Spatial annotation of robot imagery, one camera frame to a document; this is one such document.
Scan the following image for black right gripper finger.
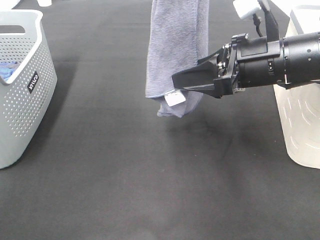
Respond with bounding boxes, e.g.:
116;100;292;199
172;61;218;97
197;48;223;66

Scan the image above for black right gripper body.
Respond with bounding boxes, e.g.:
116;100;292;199
215;33;281;96

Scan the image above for grey microfibre towel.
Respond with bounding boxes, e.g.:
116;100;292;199
145;0;210;118

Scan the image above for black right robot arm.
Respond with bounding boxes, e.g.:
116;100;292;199
172;32;320;99

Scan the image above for cream white plastic basket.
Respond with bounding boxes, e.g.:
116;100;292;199
273;0;320;169

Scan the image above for black table cloth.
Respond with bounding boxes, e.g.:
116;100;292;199
0;0;320;240

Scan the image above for grey perforated plastic basket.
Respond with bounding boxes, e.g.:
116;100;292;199
0;9;57;169

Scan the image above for white cylinder at table edge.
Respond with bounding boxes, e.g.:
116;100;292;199
37;0;53;8

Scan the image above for blue cloth in basket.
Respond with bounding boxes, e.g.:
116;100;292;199
0;62;20;82

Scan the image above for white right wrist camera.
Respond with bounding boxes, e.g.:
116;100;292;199
232;0;270;20

